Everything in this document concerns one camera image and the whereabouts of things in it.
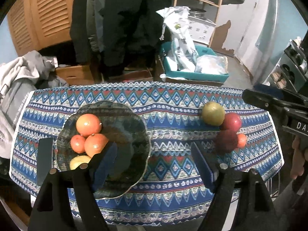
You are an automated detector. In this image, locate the yellow pear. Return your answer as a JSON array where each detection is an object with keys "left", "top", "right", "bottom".
[
  {"left": 201, "top": 102, "right": 226, "bottom": 127},
  {"left": 69, "top": 155, "right": 91, "bottom": 170}
]

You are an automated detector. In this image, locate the small tangerine front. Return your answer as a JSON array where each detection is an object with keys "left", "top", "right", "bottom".
[{"left": 70, "top": 135, "right": 86, "bottom": 154}]

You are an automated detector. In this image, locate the small tangerine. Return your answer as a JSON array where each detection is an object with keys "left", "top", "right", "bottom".
[
  {"left": 70, "top": 135, "right": 86, "bottom": 154},
  {"left": 237, "top": 134, "right": 247, "bottom": 149}
]

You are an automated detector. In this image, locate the dark red apple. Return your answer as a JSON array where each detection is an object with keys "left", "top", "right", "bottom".
[{"left": 214, "top": 129, "right": 238, "bottom": 154}]

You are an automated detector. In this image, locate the large orange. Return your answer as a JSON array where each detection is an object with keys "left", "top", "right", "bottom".
[{"left": 84, "top": 134, "right": 109, "bottom": 157}]

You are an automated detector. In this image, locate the person's right hand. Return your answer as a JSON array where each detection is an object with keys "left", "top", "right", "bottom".
[{"left": 290, "top": 136, "right": 307, "bottom": 179}]

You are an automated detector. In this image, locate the shoe rack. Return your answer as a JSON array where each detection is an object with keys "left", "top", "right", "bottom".
[{"left": 263, "top": 37, "right": 307, "bottom": 93}]

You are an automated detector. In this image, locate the black smartphone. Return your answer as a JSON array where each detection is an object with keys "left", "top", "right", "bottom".
[{"left": 37, "top": 138, "right": 53, "bottom": 186}]

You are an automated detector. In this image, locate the patterned blue tablecloth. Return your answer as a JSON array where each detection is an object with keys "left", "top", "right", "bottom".
[{"left": 9, "top": 82, "right": 284, "bottom": 226}]

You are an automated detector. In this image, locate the clear plastic bag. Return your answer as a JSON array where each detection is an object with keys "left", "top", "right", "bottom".
[{"left": 195, "top": 55, "right": 228, "bottom": 75}]

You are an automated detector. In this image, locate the dark glass scalloped plate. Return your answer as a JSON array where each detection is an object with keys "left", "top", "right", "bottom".
[{"left": 55, "top": 100, "right": 151, "bottom": 199}]

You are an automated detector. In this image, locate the cardboard box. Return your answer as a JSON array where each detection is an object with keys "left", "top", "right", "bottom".
[{"left": 55, "top": 65, "right": 153, "bottom": 85}]

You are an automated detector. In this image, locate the pile of grey clothes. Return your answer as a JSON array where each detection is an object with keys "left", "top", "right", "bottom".
[{"left": 1, "top": 51, "right": 69, "bottom": 159}]

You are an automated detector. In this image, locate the steel steamer pot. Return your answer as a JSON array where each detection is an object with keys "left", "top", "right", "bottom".
[{"left": 189, "top": 8, "right": 206, "bottom": 20}]

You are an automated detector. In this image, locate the teal storage box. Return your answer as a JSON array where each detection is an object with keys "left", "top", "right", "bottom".
[{"left": 159, "top": 42, "right": 229, "bottom": 84}]

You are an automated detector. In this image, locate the white rice bag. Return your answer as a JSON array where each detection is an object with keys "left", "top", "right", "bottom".
[{"left": 156, "top": 6, "right": 199, "bottom": 73}]

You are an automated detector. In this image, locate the wooden shelf rack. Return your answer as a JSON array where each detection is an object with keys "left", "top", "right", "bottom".
[{"left": 172, "top": 0, "right": 227, "bottom": 49}]

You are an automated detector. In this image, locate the black hanging coat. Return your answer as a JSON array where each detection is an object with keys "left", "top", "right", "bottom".
[{"left": 69, "top": 0, "right": 172, "bottom": 67}]

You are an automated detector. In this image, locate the wooden louvered wardrobe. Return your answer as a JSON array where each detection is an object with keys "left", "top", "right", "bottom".
[{"left": 7, "top": 0, "right": 73, "bottom": 56}]

